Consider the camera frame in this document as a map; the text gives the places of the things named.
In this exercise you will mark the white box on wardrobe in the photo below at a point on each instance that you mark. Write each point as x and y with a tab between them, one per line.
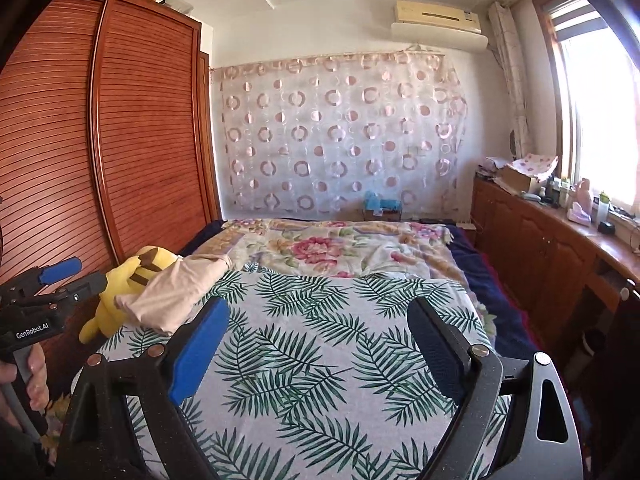
176	5

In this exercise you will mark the small black box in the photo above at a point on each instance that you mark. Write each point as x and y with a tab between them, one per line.
606	228

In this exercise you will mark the yellow plush toy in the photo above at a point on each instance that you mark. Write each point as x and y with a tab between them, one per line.
125	272

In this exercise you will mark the leaf print bed sheet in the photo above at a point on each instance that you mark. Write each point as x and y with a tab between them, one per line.
325	360

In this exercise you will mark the pink tissue pack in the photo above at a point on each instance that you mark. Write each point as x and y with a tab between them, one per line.
578	212

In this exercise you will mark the blue plush toy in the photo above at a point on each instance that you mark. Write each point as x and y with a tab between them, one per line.
380	201

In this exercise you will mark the floral blanket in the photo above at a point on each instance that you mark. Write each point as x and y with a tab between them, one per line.
320	247

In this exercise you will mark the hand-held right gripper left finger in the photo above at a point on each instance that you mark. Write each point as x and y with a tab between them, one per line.
197	350

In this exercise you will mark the wooden sideboard cabinet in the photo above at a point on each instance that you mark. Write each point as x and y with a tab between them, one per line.
530	240

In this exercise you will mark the circle pattern sheer curtain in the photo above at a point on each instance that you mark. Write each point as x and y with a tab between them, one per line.
340	135

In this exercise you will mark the dotted pink paper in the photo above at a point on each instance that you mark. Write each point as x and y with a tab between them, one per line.
532	164

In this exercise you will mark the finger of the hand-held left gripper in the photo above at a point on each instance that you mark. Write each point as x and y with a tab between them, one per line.
60	270
82	287

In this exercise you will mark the cardboard box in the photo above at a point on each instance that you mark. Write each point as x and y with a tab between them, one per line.
515	180

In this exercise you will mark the white bottle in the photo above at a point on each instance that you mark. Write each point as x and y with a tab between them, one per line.
601	210

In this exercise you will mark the floral window curtain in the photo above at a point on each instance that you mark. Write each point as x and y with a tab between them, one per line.
510	70

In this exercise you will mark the black chair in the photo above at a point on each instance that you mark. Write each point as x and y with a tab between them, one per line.
625	340

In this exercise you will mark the person's left hand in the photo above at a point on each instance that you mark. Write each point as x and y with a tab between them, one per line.
39	380

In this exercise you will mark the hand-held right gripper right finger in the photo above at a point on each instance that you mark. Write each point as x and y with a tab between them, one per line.
435	350

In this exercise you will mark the wooden slatted wardrobe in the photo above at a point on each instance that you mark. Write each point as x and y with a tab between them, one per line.
140	135

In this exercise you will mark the pink figurine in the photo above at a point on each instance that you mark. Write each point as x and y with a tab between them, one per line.
583	191

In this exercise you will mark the beige printed t-shirt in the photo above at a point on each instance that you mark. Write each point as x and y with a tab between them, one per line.
175	290

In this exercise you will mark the wall air conditioner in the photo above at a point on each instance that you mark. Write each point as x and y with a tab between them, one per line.
435	15

